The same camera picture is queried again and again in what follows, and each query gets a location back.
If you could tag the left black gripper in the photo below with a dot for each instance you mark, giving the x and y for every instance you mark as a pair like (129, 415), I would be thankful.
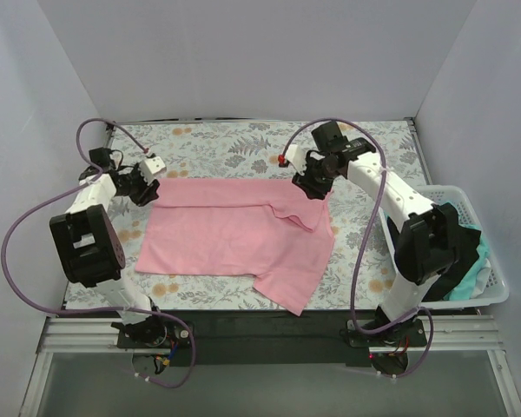
(144, 189)

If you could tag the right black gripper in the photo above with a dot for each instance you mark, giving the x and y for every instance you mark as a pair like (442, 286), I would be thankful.
(309, 183)

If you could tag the pink t shirt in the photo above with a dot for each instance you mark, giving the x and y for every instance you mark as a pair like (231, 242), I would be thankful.
(266, 228)

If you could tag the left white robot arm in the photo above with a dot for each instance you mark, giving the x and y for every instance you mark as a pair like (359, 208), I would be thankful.
(90, 250)

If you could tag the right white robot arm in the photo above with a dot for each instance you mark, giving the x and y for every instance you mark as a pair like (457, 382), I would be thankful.
(366, 167)

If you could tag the white plastic laundry basket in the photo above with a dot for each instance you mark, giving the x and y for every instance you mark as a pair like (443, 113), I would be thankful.
(490, 286)

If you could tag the black t shirt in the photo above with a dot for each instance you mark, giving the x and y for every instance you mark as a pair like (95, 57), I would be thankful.
(428, 245)

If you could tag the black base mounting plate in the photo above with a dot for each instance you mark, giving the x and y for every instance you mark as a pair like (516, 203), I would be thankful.
(276, 338)

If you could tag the teal t shirt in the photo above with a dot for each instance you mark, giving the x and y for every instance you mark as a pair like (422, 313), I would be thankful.
(459, 282)

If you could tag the white t shirt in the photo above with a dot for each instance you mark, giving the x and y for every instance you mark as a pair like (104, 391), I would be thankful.
(482, 279)

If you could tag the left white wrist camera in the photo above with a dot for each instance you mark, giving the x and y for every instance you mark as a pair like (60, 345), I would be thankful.
(151, 167)

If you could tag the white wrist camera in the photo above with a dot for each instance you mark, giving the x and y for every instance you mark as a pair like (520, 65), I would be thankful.
(294, 156)
(151, 167)

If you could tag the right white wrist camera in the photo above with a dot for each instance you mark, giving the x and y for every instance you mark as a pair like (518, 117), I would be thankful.
(294, 156)

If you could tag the aluminium frame rail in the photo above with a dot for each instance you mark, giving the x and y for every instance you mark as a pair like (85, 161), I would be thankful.
(95, 335)

